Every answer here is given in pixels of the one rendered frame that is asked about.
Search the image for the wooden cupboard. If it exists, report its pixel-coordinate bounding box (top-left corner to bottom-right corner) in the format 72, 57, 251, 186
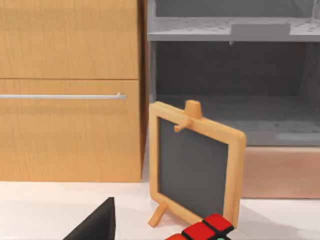
0, 0, 151, 183

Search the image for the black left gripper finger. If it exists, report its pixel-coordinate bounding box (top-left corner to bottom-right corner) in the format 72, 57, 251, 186
62, 196, 116, 240

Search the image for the pale wooden drawer front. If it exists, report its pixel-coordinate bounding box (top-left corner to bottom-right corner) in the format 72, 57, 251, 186
240, 145, 320, 200

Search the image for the wooden framed blackboard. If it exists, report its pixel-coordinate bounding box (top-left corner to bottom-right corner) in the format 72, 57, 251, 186
147, 99, 247, 229

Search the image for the grey cabinet with dark inside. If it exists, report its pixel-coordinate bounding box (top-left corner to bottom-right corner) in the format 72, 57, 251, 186
147, 0, 320, 147

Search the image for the plain wooden drawer front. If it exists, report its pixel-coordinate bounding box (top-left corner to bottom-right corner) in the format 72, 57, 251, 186
0, 0, 140, 80

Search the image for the red puzzle cube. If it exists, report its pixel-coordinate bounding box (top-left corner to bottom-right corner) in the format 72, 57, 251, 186
164, 212, 235, 240

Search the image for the long metal handle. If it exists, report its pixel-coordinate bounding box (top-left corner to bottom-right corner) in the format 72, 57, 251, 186
0, 92, 127, 101

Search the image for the wooden drawer front with handle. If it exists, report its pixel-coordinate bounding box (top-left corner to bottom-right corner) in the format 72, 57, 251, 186
0, 79, 140, 183

